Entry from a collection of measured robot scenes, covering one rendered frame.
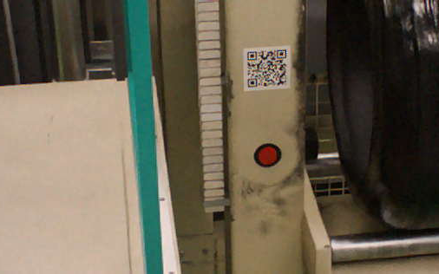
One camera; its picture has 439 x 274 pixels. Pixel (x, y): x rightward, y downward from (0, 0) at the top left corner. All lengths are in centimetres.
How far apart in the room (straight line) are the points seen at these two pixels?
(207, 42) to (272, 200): 31
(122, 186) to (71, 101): 26
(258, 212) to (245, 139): 15
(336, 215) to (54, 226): 95
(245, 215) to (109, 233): 64
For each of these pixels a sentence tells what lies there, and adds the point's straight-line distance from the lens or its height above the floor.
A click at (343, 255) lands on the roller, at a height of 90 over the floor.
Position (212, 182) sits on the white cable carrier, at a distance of 197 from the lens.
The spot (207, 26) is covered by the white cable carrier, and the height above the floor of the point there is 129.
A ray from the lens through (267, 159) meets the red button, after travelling 194.
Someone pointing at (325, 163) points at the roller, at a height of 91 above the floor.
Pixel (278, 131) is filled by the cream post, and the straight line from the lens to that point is 192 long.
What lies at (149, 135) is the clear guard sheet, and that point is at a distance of 117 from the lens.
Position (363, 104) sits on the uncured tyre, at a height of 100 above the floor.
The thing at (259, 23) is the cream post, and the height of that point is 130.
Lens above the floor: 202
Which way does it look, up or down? 29 degrees down
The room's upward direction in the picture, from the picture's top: straight up
